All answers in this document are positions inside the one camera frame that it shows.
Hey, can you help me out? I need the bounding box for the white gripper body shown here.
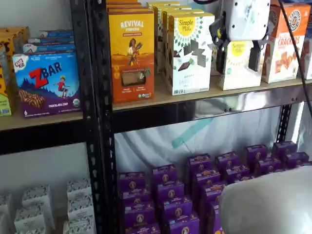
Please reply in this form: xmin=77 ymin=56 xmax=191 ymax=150
xmin=220 ymin=0 xmax=272 ymax=42

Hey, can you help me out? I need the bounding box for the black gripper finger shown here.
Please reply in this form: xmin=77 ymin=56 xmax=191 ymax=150
xmin=209 ymin=15 xmax=231 ymax=74
xmin=248 ymin=20 xmax=275 ymax=72

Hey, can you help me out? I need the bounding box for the orange white crackers box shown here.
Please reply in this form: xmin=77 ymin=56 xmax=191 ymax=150
xmin=261 ymin=1 xmax=312 ymax=84
xmin=301 ymin=31 xmax=312 ymax=80

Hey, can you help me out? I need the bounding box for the large Simple Mills cookie box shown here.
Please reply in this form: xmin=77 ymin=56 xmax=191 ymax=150
xmin=167 ymin=12 xmax=216 ymax=97
xmin=146 ymin=1 xmax=181 ymax=10
xmin=161 ymin=9 xmax=205 ymax=82
xmin=153 ymin=5 xmax=193 ymax=75

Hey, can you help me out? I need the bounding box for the orange Revival cracker box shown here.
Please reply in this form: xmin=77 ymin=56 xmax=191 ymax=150
xmin=106 ymin=2 xmax=150 ymax=9
xmin=108 ymin=12 xmax=155 ymax=104
xmin=107 ymin=7 xmax=153 ymax=14

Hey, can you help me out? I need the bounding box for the purple snack box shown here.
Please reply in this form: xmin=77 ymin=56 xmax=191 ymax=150
xmin=244 ymin=144 xmax=269 ymax=167
xmin=206 ymin=199 xmax=223 ymax=234
xmin=118 ymin=171 xmax=147 ymax=194
xmin=123 ymin=201 xmax=156 ymax=229
xmin=199 ymin=181 xmax=229 ymax=203
xmin=167 ymin=213 xmax=201 ymax=234
xmin=156 ymin=180 xmax=185 ymax=203
xmin=255 ymin=158 xmax=283 ymax=176
xmin=233 ymin=175 xmax=254 ymax=184
xmin=152 ymin=163 xmax=178 ymax=186
xmin=214 ymin=151 xmax=241 ymax=172
xmin=223 ymin=165 xmax=251 ymax=183
xmin=283 ymin=152 xmax=310 ymax=169
xmin=124 ymin=222 xmax=162 ymax=234
xmin=271 ymin=141 xmax=298 ymax=159
xmin=191 ymin=168 xmax=220 ymax=186
xmin=160 ymin=195 xmax=194 ymax=220
xmin=187 ymin=153 xmax=213 ymax=174
xmin=120 ymin=189 xmax=152 ymax=205

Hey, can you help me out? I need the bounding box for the blue purple ZBar box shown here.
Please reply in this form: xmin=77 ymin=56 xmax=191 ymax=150
xmin=27 ymin=37 xmax=75 ymax=46
xmin=12 ymin=52 xmax=82 ymax=118
xmin=22 ymin=43 xmax=77 ymax=56
xmin=38 ymin=29 xmax=75 ymax=39

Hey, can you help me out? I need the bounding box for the white patterned small box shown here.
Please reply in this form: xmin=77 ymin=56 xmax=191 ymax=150
xmin=14 ymin=207 xmax=47 ymax=233
xmin=0 ymin=193 xmax=13 ymax=234
xmin=66 ymin=178 xmax=93 ymax=198
xmin=67 ymin=195 xmax=95 ymax=220
xmin=21 ymin=184 xmax=56 ymax=230
xmin=63 ymin=216 xmax=96 ymax=234

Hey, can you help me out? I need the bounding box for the yellow chocolate chip cookie box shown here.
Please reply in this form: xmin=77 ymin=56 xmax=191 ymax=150
xmin=0 ymin=36 xmax=17 ymax=98
xmin=0 ymin=26 xmax=31 ymax=55

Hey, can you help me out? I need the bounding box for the green labelled snack box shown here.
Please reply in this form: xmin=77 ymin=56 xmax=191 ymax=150
xmin=0 ymin=94 xmax=13 ymax=117

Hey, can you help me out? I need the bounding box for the teal tape strip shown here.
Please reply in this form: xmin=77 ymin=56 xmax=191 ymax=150
xmin=171 ymin=118 xmax=213 ymax=150

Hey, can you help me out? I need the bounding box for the black metal shelving unit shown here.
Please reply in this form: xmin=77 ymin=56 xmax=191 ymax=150
xmin=0 ymin=0 xmax=98 ymax=234
xmin=87 ymin=0 xmax=312 ymax=234

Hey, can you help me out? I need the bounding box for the black cable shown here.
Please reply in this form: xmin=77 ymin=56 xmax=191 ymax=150
xmin=277 ymin=0 xmax=312 ymax=112

